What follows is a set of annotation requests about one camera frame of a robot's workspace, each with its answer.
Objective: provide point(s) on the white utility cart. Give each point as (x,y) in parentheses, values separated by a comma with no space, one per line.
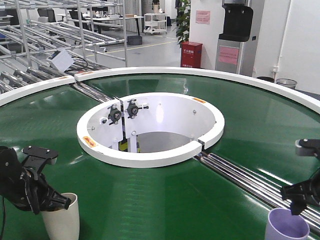
(155,23)

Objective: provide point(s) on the red fire extinguisher cabinet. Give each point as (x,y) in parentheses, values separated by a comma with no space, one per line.
(191,54)

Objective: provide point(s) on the pink wall notice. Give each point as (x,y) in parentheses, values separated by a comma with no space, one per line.
(203,17)

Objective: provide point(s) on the steel roller rack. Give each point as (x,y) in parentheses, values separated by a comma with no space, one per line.
(32,30)

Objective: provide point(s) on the green circular conveyor belt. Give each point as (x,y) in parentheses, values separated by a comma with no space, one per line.
(186,201)

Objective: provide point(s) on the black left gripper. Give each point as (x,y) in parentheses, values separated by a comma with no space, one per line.
(23,184)

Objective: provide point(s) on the beige plastic cup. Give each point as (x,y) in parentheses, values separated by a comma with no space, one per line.
(63,224)

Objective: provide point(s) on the white power supply box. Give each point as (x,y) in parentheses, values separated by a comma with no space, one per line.
(61,60)

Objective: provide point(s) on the mesh waste bin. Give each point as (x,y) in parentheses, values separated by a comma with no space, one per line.
(285,82)

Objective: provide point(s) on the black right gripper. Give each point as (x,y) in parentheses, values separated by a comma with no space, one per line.
(306,192)

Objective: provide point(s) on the white outer conveyor rim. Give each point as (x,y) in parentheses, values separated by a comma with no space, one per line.
(33,88)

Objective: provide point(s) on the black water dispenser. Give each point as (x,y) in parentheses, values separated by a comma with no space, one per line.
(236,31)

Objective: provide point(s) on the green potted plant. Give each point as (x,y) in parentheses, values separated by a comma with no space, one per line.
(183,20)

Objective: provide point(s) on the lavender plastic cup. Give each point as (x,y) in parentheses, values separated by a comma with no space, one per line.
(282,225)

